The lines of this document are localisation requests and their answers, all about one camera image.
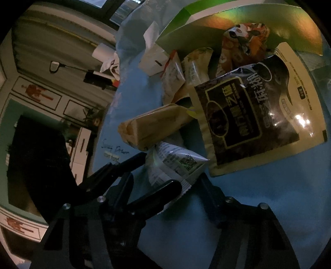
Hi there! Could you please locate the white printed snack packet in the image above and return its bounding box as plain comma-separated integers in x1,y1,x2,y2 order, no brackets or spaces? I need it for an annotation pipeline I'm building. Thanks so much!
144,141,210,208

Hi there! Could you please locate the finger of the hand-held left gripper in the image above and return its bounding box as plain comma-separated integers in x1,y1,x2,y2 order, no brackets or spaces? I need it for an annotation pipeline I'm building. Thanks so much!
126,180,183,221
77,152,147,200

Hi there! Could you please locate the red wall ornament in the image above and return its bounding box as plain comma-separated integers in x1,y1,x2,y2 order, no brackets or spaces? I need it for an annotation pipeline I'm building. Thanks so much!
6,217,35,234
24,84,53,103

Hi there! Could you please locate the black box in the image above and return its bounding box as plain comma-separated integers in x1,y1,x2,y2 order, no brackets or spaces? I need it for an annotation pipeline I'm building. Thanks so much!
83,70,116,84

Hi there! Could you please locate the white cylinder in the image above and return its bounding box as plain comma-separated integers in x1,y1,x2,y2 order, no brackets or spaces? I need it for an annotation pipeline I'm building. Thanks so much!
92,43,116,61

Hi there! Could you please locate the grey curtain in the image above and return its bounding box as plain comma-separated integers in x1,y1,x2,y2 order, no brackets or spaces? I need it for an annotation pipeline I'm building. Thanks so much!
14,9,118,79

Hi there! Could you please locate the tan long snack packet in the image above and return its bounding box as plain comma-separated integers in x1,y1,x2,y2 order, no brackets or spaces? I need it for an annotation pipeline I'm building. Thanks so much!
118,103,195,151

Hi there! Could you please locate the white paper sheet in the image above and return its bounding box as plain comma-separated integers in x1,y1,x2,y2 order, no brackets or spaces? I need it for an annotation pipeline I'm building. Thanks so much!
143,21,161,49

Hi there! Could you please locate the white drawer cabinet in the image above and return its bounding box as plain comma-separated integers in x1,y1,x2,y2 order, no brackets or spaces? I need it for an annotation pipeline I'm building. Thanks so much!
69,126,94,183

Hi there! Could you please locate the small potted plant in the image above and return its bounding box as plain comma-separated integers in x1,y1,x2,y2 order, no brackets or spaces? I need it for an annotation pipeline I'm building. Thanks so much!
81,107,102,128

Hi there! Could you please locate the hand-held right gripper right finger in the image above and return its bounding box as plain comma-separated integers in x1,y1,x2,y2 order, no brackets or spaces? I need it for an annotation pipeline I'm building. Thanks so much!
200,175,301,269

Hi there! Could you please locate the dark window frame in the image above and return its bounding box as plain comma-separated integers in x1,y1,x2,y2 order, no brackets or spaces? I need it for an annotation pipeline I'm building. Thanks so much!
92,0,135,26

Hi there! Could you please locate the white crumpled bag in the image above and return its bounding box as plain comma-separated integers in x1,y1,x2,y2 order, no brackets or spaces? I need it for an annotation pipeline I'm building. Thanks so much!
100,53,121,78

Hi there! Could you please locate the white carton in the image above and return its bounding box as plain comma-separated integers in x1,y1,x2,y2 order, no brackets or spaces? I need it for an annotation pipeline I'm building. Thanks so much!
138,43,169,76

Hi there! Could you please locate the green cardboard box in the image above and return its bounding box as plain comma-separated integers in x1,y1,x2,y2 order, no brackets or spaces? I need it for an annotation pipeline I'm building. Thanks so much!
155,0,324,57

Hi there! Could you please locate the blue floral blanket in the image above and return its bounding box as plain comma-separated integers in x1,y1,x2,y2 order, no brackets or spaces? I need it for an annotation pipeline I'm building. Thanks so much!
92,0,331,269

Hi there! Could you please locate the orange animal print snack bag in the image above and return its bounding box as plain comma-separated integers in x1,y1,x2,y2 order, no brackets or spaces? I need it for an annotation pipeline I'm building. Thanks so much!
218,23,270,77

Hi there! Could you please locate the large dark snack bag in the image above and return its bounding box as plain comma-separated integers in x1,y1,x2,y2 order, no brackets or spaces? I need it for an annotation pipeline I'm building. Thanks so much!
193,42,328,177

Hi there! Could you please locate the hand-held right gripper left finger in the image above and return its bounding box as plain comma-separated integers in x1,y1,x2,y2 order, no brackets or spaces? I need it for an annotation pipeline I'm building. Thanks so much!
31,173,146,269

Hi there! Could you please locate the small snack packet orange print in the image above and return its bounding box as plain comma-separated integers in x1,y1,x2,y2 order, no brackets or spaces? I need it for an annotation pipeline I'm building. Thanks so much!
183,47,214,88

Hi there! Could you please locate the beige snack packet red edge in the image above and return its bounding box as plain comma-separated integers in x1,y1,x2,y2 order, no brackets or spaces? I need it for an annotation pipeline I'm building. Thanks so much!
161,50,186,104

